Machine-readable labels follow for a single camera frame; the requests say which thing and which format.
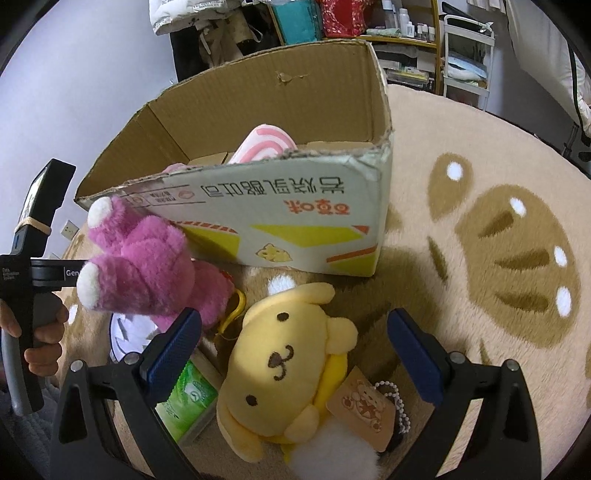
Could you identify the yellow metal shelf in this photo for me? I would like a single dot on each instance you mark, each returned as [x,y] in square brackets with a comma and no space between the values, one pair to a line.
[412,24]

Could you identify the cardboard box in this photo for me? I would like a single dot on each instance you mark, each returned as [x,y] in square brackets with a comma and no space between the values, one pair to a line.
[321,208]

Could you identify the upper wall socket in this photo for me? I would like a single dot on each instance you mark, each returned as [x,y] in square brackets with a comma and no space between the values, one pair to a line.
[69,230]

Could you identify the green tissue pack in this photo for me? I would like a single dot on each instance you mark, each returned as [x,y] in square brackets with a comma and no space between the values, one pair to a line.
[190,405]

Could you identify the person's left hand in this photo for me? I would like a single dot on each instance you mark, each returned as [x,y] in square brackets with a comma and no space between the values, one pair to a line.
[42,360]

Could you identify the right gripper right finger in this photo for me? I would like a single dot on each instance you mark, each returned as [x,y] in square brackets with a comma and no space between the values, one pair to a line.
[504,443]

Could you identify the beige patterned carpet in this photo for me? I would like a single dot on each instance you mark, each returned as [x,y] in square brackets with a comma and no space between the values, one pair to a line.
[487,245]

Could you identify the teal bag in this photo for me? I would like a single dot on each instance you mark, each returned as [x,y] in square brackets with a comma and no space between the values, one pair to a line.
[299,21]

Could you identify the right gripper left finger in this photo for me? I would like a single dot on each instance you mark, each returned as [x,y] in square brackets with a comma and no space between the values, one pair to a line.
[85,443]

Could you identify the pink swirl roll plush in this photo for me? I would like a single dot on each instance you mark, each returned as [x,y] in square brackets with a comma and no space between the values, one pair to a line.
[264,141]

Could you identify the red patterned bag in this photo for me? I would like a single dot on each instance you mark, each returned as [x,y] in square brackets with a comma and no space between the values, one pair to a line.
[345,18]

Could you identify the pink item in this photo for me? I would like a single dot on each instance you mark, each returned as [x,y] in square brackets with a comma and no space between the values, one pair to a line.
[177,167]

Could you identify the white trolley cart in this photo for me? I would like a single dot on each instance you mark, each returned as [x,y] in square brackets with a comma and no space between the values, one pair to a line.
[468,57]

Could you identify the pink plush bear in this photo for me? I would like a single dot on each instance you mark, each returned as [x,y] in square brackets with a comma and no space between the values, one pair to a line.
[146,268]

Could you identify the white black fluffy pompom keychain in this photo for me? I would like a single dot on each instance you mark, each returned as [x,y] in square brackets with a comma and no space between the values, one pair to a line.
[370,421]

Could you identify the cream folded mattress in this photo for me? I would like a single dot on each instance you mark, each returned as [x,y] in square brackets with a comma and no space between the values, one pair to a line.
[544,53]

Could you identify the white puffer jacket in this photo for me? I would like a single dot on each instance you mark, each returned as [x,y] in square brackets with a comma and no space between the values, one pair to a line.
[174,15]

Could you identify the yellow plush dog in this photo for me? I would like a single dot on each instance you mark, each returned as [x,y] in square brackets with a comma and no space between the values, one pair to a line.
[289,359]

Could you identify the beige hanging coat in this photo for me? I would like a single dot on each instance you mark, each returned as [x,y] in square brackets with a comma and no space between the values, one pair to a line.
[219,41]

